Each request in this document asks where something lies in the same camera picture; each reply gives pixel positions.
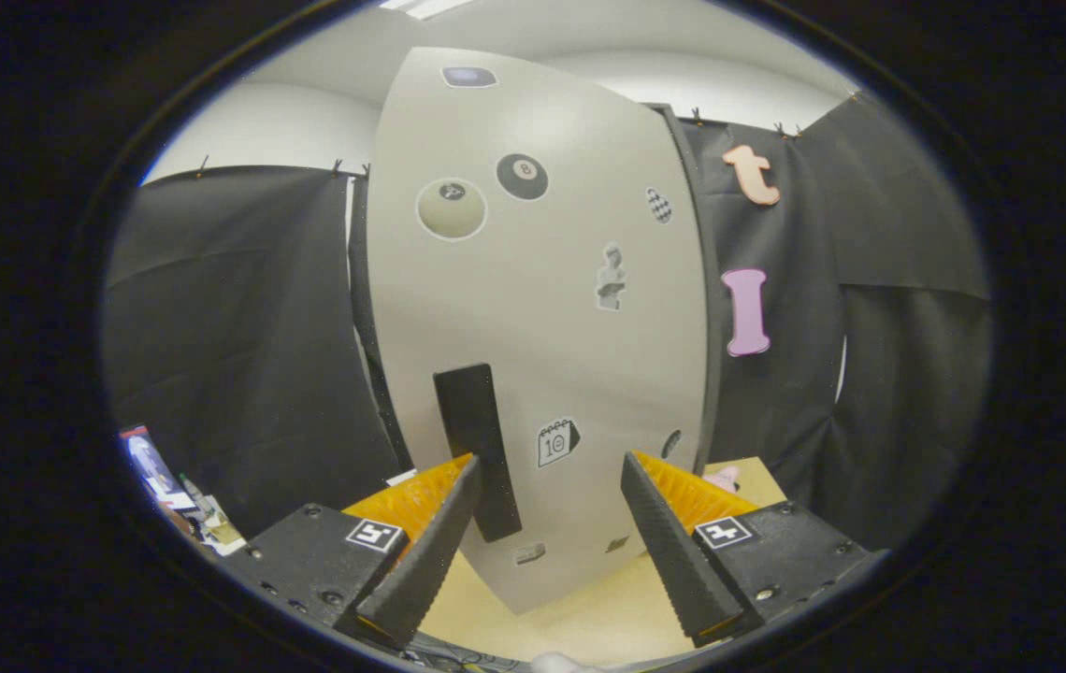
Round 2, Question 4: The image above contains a black backdrop cloth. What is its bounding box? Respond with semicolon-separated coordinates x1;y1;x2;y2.
103;93;992;552

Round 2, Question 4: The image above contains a black cabinet door handle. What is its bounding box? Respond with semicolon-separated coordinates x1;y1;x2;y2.
433;363;523;543

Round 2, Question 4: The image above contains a dark grey shoe cabinet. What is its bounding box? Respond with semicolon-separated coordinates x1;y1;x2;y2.
650;103;728;473

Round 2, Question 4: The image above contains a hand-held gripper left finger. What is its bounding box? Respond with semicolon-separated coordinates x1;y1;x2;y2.
243;453;483;651

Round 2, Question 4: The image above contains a long ceiling light panel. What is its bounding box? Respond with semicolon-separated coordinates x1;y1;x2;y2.
379;0;478;20

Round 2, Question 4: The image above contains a colourful clutter pile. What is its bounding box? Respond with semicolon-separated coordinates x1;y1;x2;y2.
117;425;249;557

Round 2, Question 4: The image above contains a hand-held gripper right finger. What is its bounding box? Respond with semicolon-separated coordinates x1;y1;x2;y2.
620;451;875;648

